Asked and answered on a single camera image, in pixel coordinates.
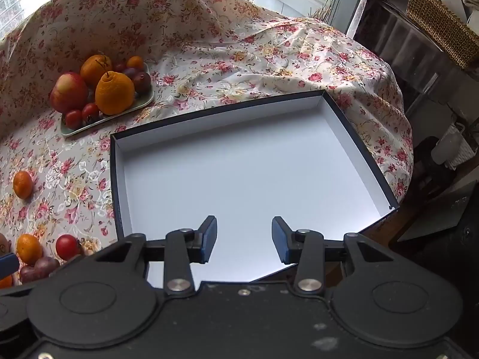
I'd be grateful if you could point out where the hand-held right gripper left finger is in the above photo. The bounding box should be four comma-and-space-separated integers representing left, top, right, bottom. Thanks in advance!
88, 215, 218, 295

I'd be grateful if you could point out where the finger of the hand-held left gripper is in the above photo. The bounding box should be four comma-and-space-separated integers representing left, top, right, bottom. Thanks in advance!
0, 253, 19, 279

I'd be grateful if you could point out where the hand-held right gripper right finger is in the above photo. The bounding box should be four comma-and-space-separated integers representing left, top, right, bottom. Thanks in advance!
272, 216, 399, 295

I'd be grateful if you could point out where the black box with white interior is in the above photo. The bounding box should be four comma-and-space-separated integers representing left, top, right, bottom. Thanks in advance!
110, 90, 399, 283

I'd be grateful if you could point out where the green tray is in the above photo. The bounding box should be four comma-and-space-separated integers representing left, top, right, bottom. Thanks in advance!
60, 62, 155, 137

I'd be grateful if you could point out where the red cherry tomato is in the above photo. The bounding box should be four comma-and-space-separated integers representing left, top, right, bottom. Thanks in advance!
64, 109, 83, 129
81, 103, 100, 123

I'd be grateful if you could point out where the black flat case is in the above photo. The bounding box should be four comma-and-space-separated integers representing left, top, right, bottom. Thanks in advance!
397, 179, 479, 242

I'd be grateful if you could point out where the knobbed dekopon orange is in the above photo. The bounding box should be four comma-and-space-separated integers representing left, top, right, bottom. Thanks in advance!
95, 70, 135, 116

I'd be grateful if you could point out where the floral tablecloth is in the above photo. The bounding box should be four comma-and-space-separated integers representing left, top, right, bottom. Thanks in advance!
0, 0, 413, 296

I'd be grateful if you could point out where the red apple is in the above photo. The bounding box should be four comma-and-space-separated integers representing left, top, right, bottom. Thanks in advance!
50, 72, 90, 114

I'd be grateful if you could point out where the white woven basket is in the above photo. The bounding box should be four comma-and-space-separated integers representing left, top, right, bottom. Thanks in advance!
431, 123, 477, 170

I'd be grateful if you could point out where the large round orange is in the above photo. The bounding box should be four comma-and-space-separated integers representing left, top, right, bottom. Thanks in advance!
80, 54, 113, 87

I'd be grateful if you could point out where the lace curtain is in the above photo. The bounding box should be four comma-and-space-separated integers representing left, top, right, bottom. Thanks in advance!
346, 0, 379, 40

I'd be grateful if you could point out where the brown wicker basket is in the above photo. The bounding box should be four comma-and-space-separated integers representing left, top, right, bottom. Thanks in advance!
406, 0, 479, 70

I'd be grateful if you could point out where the white paper box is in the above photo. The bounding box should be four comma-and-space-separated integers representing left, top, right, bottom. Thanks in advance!
441, 0, 469, 24

